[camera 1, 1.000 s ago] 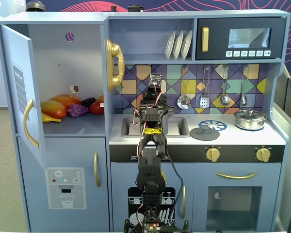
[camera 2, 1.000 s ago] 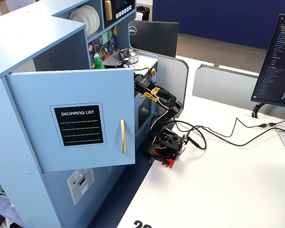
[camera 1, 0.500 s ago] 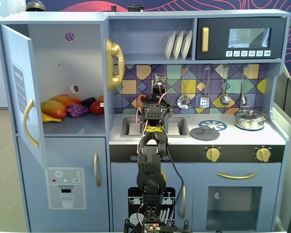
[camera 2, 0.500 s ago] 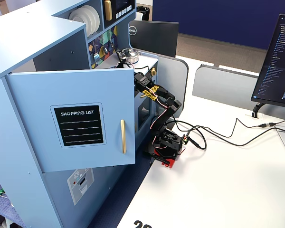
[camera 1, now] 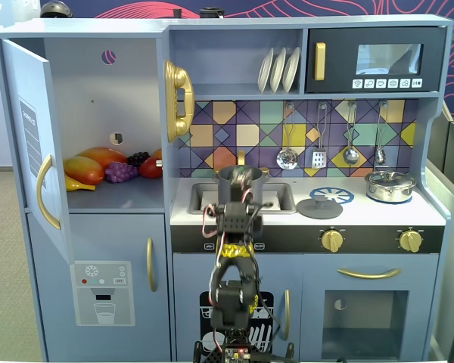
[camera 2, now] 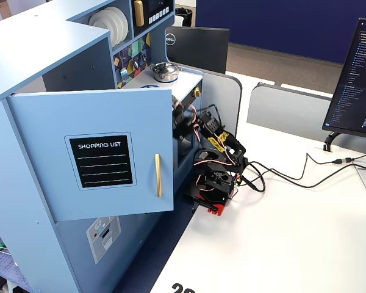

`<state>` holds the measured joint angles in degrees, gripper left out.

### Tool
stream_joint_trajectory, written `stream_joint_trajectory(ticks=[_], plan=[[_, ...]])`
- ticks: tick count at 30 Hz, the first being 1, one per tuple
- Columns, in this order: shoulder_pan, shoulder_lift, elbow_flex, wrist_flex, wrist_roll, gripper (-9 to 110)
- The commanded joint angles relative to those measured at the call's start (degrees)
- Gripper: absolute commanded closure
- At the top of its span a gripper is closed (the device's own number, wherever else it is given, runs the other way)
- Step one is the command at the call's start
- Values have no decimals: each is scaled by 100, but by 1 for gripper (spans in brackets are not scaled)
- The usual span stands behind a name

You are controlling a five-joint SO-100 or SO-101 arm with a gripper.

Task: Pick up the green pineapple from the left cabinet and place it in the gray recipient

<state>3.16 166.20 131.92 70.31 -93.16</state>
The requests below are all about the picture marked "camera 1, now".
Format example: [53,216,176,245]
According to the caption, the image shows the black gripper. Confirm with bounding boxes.
[226,168,255,205]

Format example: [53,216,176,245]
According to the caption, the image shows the gray toy pot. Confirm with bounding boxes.
[213,164,270,213]

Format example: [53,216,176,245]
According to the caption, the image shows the grey toy sink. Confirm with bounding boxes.
[188,181,297,216]

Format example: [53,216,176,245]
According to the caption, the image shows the steel skimmer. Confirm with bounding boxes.
[275,101,299,170]

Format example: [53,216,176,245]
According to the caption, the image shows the yellow tape wrap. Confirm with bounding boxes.
[221,244,255,260]

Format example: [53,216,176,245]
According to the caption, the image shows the gray pot lid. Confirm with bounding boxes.
[295,188,344,220]

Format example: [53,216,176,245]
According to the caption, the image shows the steel slotted spatula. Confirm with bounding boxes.
[311,101,329,169]

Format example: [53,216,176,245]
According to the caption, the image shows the red toy fruit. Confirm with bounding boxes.
[138,157,163,179]

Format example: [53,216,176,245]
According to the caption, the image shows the blue dishwasher door with sticker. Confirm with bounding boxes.
[173,252,303,362]

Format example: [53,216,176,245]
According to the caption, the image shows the gold stove knob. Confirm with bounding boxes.
[398,228,424,254]
[320,228,345,253]

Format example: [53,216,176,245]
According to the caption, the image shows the dark toy grapes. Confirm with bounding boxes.
[126,151,151,168]

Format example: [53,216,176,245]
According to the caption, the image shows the gold toy telephone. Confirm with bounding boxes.
[163,59,196,144]

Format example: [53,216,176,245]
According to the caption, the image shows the steel ladle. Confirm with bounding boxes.
[342,101,360,166]

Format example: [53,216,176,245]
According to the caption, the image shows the grey toy plate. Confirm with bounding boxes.
[281,46,301,94]
[257,48,275,94]
[269,47,288,94]

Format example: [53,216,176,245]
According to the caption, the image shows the purple toy grapes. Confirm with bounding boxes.
[104,161,140,185]

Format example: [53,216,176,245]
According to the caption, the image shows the blue toy kitchen body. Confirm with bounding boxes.
[0,14,454,363]

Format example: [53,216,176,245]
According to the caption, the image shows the blue oven door with window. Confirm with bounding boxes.
[301,252,440,362]

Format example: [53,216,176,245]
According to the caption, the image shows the orange red toy mango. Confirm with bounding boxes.
[75,146,129,169]

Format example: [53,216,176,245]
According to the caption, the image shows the blue freezer door with dispenser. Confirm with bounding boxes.
[26,212,172,362]

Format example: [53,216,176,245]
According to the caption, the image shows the steel spoon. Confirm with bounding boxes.
[374,100,389,166]

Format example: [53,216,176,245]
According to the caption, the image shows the steel pot with lid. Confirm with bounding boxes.
[364,169,418,204]

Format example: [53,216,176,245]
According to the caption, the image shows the yellow red toy mango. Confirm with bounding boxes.
[63,155,105,186]

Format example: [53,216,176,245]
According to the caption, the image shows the yellow toy banana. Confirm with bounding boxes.
[65,175,98,193]

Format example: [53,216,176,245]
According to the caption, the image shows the controller circuit board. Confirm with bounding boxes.
[222,346,251,363]

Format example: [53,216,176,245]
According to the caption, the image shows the black table clamp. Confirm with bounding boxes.
[191,340,213,363]
[282,341,297,363]

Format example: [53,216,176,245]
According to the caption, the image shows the dark microwave door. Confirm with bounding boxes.
[305,26,448,95]

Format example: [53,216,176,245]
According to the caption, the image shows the blue fridge door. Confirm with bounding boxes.
[0,37,76,265]

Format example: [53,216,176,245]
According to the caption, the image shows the black helmet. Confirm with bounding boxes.
[39,0,74,19]

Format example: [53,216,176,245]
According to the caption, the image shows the red white servo cable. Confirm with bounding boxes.
[201,203,219,240]

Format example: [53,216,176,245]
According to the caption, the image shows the gold freezer door handle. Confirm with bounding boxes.
[146,237,158,293]

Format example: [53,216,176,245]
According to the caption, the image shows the black cable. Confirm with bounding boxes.
[249,256,278,343]

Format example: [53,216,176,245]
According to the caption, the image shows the gold dishwasher door handle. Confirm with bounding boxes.
[283,288,292,341]

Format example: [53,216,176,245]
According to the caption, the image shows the gold microwave door handle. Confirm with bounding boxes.
[313,42,327,82]

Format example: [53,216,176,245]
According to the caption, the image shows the gold oven door handle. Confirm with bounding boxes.
[336,267,403,281]

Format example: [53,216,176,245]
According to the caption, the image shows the gold fridge door handle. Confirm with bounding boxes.
[36,154,62,231]

